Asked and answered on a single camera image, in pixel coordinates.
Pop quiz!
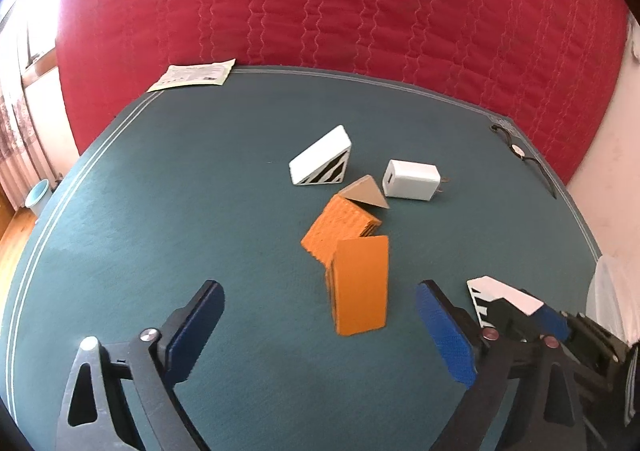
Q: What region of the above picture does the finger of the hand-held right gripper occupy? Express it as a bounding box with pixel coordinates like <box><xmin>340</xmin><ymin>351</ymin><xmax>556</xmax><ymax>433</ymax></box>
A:
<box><xmin>535</xmin><ymin>303</ymin><xmax>572</xmax><ymax>341</ymax></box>
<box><xmin>491</xmin><ymin>297</ymin><xmax>544</xmax><ymax>340</ymax></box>

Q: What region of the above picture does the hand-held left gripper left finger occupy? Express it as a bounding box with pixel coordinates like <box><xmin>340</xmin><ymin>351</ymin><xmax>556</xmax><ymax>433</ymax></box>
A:
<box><xmin>56</xmin><ymin>279</ymin><xmax>226</xmax><ymax>451</ymax></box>

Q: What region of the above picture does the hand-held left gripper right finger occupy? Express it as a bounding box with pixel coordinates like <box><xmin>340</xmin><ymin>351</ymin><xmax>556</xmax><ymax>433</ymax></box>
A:
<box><xmin>416</xmin><ymin>279</ymin><xmax>586</xmax><ymax>451</ymax></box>

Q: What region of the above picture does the white black striped triangle block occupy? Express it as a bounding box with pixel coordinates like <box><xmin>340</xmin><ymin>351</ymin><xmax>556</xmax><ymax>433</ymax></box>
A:
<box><xmin>289</xmin><ymin>125</ymin><xmax>352</xmax><ymax>188</ymax></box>
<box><xmin>466</xmin><ymin>275</ymin><xmax>545</xmax><ymax>328</ymax></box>

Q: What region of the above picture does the clear plastic container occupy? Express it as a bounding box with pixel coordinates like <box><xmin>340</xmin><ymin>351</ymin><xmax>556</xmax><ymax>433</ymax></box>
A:
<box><xmin>585</xmin><ymin>255</ymin><xmax>640</xmax><ymax>347</ymax></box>

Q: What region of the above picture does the orange black striped wooden block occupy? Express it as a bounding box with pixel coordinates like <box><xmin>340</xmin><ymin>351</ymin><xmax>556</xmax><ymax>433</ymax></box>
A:
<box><xmin>325</xmin><ymin>235</ymin><xmax>390</xmax><ymax>337</ymax></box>

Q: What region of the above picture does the orange textured wooden block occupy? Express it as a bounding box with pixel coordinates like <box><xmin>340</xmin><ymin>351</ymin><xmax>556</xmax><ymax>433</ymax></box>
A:
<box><xmin>301</xmin><ymin>195</ymin><xmax>383</xmax><ymax>266</ymax></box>

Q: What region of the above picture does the tan wooden triangle block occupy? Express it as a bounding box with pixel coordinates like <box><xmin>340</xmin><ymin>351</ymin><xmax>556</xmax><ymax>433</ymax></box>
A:
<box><xmin>337</xmin><ymin>174</ymin><xmax>390</xmax><ymax>210</ymax></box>

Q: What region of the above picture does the black wristwatch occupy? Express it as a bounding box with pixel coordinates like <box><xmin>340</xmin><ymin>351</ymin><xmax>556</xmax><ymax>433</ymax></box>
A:
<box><xmin>490</xmin><ymin>124</ymin><xmax>558</xmax><ymax>199</ymax></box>

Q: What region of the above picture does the light blue waste bin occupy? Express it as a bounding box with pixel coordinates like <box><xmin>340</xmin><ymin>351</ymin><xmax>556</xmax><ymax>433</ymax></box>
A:
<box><xmin>25</xmin><ymin>180</ymin><xmax>55</xmax><ymax>217</ymax></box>

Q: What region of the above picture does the patterned curtain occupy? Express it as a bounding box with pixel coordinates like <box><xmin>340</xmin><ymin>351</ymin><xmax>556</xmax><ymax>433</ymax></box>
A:
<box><xmin>0</xmin><ymin>81</ymin><xmax>57</xmax><ymax>212</ymax></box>

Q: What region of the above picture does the paper leaflet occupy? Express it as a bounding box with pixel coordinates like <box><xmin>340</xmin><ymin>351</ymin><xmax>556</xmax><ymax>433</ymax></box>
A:
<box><xmin>146</xmin><ymin>58</ymin><xmax>236</xmax><ymax>93</ymax></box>

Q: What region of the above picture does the red quilted blanket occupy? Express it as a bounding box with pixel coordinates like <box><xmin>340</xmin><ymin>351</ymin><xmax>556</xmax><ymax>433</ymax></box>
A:
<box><xmin>56</xmin><ymin>0</ymin><xmax>630</xmax><ymax>184</ymax></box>

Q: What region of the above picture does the white wall charger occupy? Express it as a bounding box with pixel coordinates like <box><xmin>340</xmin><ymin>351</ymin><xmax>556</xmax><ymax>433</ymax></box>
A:
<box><xmin>382</xmin><ymin>160</ymin><xmax>450</xmax><ymax>202</ymax></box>

